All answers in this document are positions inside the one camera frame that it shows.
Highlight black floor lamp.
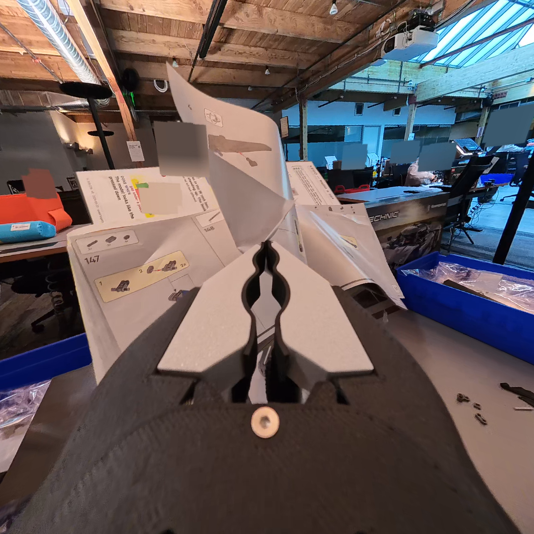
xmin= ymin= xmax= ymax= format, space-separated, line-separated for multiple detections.
xmin=58 ymin=80 xmax=116 ymax=170

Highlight white projector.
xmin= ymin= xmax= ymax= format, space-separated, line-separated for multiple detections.
xmin=381 ymin=30 xmax=440 ymax=64

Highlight black office chair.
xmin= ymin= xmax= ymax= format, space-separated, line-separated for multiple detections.
xmin=441 ymin=155 xmax=502 ymax=248
xmin=10 ymin=266 xmax=81 ymax=335

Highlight clear plastic bags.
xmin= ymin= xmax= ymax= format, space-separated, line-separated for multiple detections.
xmin=410 ymin=260 xmax=534 ymax=314
xmin=0 ymin=379 xmax=51 ymax=474

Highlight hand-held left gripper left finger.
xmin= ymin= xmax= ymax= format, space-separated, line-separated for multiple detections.
xmin=156 ymin=242 xmax=268 ymax=403

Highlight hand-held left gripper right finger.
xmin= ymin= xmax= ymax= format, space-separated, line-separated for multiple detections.
xmin=267 ymin=241 xmax=375 ymax=403

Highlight wooden office table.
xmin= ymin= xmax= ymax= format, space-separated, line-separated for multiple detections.
xmin=335 ymin=185 xmax=500 ymax=206

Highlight orange bag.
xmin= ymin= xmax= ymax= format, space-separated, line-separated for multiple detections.
xmin=0 ymin=193 xmax=73 ymax=235

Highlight black box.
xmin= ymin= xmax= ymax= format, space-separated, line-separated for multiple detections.
xmin=364 ymin=199 xmax=450 ymax=273

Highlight metal ventilation duct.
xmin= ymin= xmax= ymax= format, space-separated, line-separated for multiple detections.
xmin=14 ymin=0 xmax=112 ymax=106

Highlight lego instruction booklet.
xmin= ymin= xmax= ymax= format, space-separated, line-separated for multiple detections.
xmin=67 ymin=60 xmax=408 ymax=383

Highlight blue plastic bin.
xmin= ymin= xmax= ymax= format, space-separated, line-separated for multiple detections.
xmin=0 ymin=333 xmax=93 ymax=391
xmin=395 ymin=251 xmax=534 ymax=366

